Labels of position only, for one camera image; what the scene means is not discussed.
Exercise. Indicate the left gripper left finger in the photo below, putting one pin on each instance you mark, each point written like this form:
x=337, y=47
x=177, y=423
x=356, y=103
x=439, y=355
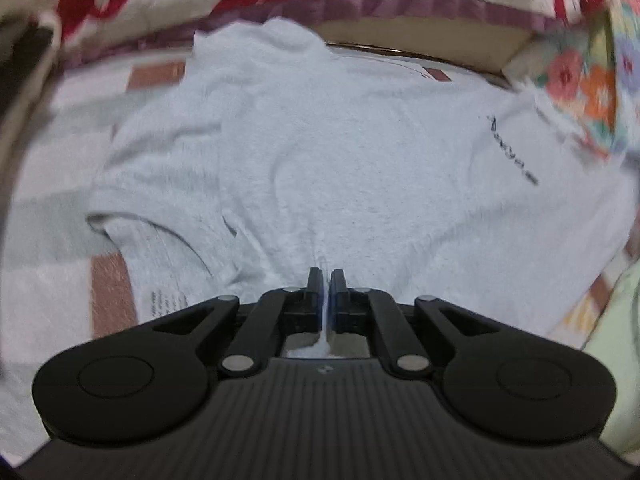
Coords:
x=267, y=324

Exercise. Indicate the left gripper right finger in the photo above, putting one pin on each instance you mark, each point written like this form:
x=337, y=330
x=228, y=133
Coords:
x=374, y=315

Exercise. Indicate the light grey abc t-shirt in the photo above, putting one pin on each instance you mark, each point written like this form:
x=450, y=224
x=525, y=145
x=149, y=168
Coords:
x=275, y=154

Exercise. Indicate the checkered bed sheet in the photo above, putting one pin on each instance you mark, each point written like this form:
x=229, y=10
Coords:
x=63, y=282

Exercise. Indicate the light green quilted blanket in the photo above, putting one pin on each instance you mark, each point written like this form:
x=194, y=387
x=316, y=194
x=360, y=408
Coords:
x=615, y=343

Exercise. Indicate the white red bear quilt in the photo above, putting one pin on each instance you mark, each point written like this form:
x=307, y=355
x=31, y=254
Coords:
x=482, y=34

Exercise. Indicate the colourful floral quilt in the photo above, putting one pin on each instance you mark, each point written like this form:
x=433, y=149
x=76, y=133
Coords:
x=586, y=74

